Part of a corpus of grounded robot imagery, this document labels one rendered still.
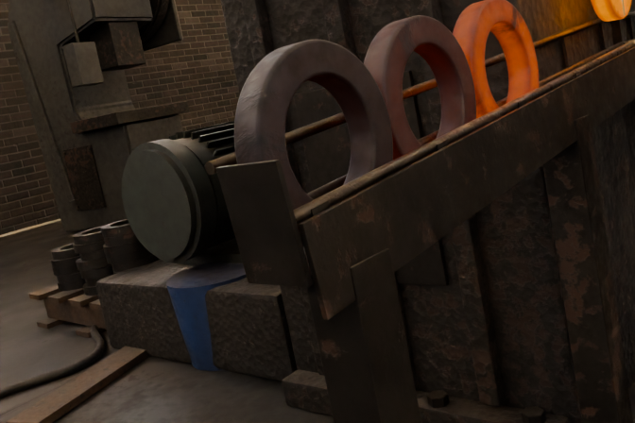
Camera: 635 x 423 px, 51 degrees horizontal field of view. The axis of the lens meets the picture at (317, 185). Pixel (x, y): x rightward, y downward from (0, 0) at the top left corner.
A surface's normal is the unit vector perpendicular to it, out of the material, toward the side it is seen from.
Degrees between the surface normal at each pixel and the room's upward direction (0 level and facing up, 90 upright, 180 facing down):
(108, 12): 92
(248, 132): 74
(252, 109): 63
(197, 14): 90
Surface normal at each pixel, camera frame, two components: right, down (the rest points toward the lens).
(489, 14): 0.73, -0.05
